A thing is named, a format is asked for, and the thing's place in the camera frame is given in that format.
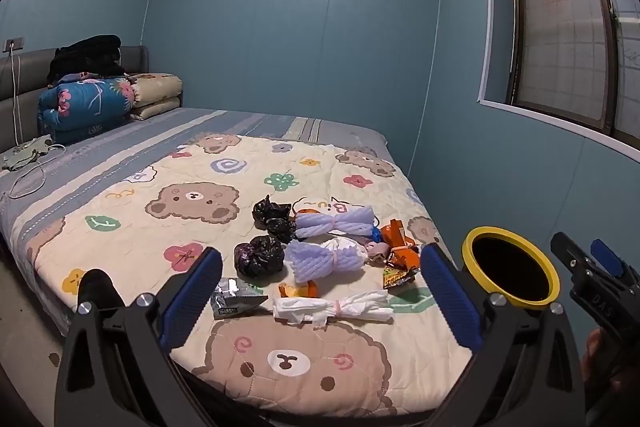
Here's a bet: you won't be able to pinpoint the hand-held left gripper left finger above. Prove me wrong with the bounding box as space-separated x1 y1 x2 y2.
54 247 224 427

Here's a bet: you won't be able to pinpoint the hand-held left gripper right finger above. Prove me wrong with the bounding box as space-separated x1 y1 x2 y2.
420 243 586 427

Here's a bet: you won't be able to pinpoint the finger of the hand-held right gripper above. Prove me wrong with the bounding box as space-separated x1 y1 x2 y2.
551 232 598 275
591 239 626 278

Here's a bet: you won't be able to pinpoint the silver foil wrapper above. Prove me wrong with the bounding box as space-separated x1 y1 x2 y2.
210 278 269 320

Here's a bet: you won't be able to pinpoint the dark yellow-print snack wrapper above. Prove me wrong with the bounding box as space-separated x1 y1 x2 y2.
382 268 418 290

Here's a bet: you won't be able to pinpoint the orange and brown snack wrapper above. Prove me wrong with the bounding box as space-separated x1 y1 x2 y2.
387 247 421 271

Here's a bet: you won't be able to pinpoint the yellow-rimmed black trash bin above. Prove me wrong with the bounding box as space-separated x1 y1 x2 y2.
461 226 562 313

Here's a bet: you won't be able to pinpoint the black plastic bag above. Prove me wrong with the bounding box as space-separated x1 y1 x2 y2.
251 194 297 244
234 235 286 279

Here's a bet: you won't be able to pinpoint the orange and white snack wrapper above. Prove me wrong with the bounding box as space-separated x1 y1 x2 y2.
380 219 417 249

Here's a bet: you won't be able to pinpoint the mauve wrapper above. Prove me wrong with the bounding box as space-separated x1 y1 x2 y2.
367 241 391 264

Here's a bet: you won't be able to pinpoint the orange peel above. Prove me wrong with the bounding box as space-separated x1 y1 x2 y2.
278 282 321 299

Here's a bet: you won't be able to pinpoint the white foam fruit net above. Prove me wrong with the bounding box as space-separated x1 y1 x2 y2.
330 235 372 273

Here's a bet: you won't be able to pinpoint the lavender foam fruit net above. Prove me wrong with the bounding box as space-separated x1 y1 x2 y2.
284 240 343 284
294 206 377 242

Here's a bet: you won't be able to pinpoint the white plastic bag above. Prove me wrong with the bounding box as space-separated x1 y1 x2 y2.
273 291 396 325

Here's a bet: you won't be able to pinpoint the person's right hand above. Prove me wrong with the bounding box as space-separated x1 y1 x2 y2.
581 328 609 383

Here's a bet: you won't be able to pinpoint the cream bear-print blanket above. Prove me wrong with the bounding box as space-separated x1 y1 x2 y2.
10 134 473 418

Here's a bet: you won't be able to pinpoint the beige bear-print folded quilt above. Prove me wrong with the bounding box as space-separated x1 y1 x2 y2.
129 73 183 122

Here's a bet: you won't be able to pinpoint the blue floral folded quilt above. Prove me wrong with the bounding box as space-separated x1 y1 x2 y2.
37 76 137 145

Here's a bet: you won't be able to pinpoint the brown-framed frosted window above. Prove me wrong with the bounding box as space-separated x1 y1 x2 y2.
477 0 640 150

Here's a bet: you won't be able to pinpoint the pale green cloth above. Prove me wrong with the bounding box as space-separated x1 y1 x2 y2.
1 134 53 171

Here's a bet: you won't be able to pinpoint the black folded clothes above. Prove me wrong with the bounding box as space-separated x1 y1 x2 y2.
47 35 133 85

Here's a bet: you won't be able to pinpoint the grey padded bed headboard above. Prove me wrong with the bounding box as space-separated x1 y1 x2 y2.
0 46 150 152

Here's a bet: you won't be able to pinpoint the white charging cable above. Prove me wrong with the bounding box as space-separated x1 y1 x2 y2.
6 49 66 200

